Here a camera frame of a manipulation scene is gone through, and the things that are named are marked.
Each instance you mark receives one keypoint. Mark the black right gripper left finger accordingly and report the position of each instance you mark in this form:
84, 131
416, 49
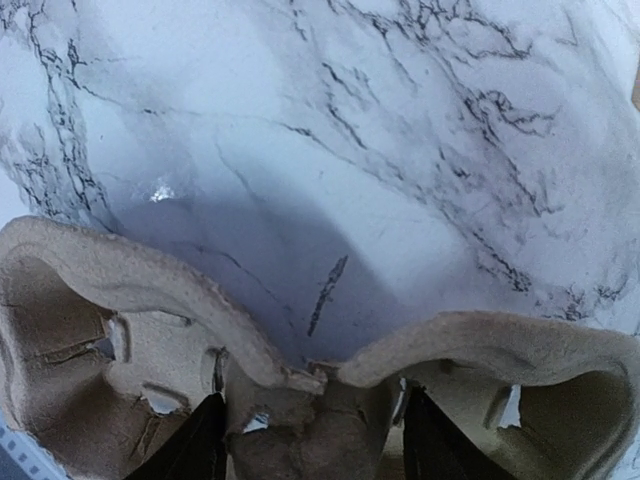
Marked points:
196, 451

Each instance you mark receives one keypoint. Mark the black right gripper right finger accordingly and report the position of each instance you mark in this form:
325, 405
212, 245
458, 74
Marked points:
435, 448

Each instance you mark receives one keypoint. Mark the brown cardboard cup carrier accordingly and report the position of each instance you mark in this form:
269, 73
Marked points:
108, 346

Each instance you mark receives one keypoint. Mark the brown paper bag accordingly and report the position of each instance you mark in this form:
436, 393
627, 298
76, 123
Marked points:
635, 95

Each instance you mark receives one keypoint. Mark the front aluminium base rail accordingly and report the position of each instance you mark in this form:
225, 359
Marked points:
22, 458

